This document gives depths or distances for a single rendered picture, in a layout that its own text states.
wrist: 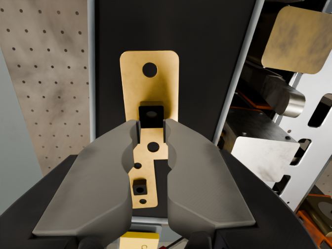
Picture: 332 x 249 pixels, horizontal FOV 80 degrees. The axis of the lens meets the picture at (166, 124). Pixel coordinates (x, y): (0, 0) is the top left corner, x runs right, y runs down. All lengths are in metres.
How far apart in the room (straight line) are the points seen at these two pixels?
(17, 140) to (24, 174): 0.35
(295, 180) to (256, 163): 0.26
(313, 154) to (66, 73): 0.71
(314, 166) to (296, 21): 0.37
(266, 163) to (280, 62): 0.15
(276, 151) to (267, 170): 0.04
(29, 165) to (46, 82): 1.34
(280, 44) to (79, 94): 0.60
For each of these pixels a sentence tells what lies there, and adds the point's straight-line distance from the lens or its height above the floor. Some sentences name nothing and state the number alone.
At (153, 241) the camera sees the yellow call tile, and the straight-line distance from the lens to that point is 0.36.
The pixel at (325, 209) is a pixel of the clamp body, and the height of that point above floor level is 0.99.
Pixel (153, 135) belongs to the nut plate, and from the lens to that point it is 0.15.
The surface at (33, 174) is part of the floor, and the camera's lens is 2.07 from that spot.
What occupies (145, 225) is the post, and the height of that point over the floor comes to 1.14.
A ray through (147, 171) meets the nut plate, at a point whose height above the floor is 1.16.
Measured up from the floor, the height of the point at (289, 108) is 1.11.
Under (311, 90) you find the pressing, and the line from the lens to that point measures 0.47.
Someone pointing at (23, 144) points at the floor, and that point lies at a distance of 1.91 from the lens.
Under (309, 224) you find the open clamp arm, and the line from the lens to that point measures 0.71.
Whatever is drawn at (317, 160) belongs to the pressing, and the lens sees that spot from 0.58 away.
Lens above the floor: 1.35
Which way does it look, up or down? 62 degrees down
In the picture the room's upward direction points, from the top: 174 degrees clockwise
